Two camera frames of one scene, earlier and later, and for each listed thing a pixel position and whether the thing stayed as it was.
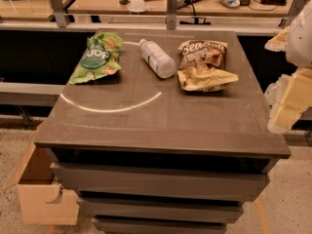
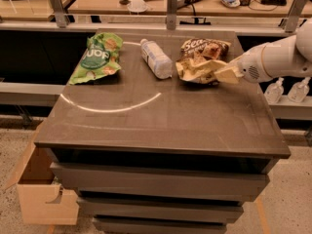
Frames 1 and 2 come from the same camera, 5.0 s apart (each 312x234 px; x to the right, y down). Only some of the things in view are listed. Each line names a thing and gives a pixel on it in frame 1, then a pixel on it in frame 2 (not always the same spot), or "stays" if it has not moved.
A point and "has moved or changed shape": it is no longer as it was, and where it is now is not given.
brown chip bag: (201, 65) has moved or changed shape
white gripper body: (300, 38) -> (252, 66)
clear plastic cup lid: (136, 6) stays
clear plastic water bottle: (158, 58) stays
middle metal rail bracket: (172, 8) stays
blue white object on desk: (231, 0) stays
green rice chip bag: (100, 57) stays
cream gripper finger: (279, 43) -> (235, 62)
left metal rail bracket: (61, 17) stays
